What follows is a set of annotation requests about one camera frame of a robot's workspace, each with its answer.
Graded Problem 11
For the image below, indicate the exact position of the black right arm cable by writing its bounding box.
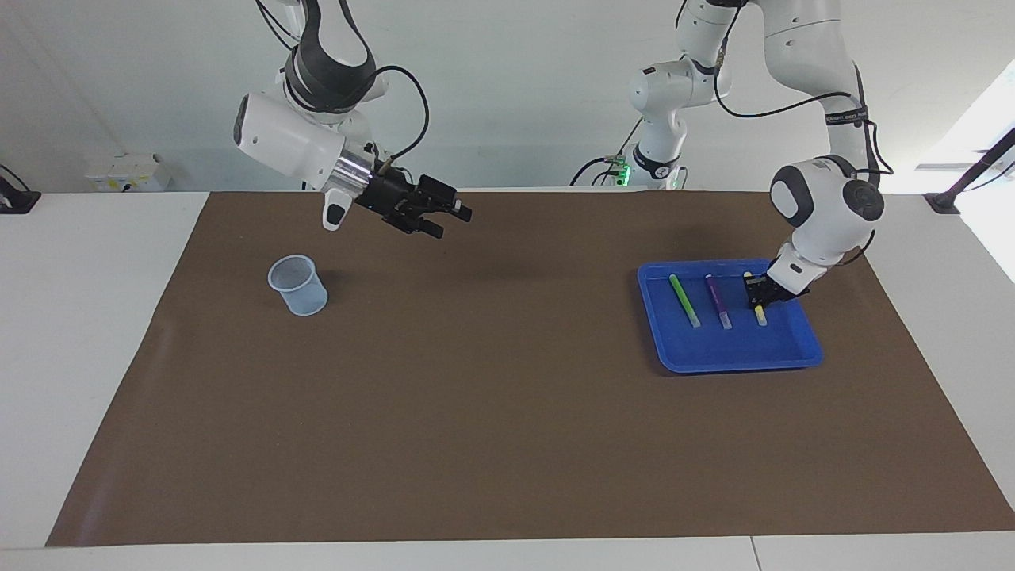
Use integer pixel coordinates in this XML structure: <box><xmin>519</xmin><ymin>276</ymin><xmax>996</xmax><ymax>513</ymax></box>
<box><xmin>373</xmin><ymin>65</ymin><xmax>430</xmax><ymax>171</ymax></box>

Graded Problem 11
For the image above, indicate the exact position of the white power strip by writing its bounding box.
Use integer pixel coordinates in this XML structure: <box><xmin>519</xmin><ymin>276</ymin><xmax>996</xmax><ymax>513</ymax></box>
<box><xmin>86</xmin><ymin>155</ymin><xmax>171</xmax><ymax>193</ymax></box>

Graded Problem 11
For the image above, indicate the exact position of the small black table clamp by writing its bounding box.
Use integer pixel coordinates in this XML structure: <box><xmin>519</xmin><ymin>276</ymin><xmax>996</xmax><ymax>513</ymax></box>
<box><xmin>0</xmin><ymin>164</ymin><xmax>42</xmax><ymax>215</ymax></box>

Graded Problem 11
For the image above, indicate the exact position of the green pen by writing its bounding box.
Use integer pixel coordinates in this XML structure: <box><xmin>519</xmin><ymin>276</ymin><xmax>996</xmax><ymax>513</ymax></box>
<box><xmin>669</xmin><ymin>274</ymin><xmax>703</xmax><ymax>328</ymax></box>

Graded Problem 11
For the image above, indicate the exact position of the yellow pen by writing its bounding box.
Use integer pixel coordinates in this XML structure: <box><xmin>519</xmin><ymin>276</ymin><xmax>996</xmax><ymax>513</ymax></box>
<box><xmin>742</xmin><ymin>272</ymin><xmax>769</xmax><ymax>326</ymax></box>

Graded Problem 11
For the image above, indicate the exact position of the blue plastic tray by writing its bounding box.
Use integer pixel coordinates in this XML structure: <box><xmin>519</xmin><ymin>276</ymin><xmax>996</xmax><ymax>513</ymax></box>
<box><xmin>638</xmin><ymin>259</ymin><xmax>825</xmax><ymax>374</ymax></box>

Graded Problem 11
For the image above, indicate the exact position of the purple pen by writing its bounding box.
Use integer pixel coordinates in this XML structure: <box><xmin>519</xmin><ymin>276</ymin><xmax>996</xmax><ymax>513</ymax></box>
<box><xmin>705</xmin><ymin>274</ymin><xmax>733</xmax><ymax>331</ymax></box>

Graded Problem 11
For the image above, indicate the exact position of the black stand with pole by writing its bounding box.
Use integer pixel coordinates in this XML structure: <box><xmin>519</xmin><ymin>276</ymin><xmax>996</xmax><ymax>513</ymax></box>
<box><xmin>924</xmin><ymin>127</ymin><xmax>1015</xmax><ymax>215</ymax></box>

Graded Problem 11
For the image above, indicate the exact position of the translucent plastic cup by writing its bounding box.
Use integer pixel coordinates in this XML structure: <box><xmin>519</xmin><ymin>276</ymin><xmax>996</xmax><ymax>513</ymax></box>
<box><xmin>267</xmin><ymin>255</ymin><xmax>329</xmax><ymax>317</ymax></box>

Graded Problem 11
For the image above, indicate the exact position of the brown table mat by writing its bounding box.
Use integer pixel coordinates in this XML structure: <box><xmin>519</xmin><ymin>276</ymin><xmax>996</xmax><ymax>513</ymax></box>
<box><xmin>45</xmin><ymin>190</ymin><xmax>1015</xmax><ymax>548</ymax></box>

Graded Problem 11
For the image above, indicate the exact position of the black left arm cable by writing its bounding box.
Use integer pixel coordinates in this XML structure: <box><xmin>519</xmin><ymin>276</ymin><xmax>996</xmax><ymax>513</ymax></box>
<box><xmin>712</xmin><ymin>32</ymin><xmax>894</xmax><ymax>177</ymax></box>

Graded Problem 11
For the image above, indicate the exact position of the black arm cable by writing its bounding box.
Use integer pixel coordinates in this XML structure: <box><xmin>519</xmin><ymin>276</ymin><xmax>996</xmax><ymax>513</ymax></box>
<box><xmin>373</xmin><ymin>65</ymin><xmax>430</xmax><ymax>171</ymax></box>
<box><xmin>712</xmin><ymin>32</ymin><xmax>894</xmax><ymax>177</ymax></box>

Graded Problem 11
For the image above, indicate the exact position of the black left base cable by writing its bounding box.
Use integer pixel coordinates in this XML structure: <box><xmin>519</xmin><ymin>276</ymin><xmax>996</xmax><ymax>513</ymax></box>
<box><xmin>569</xmin><ymin>119</ymin><xmax>643</xmax><ymax>187</ymax></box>

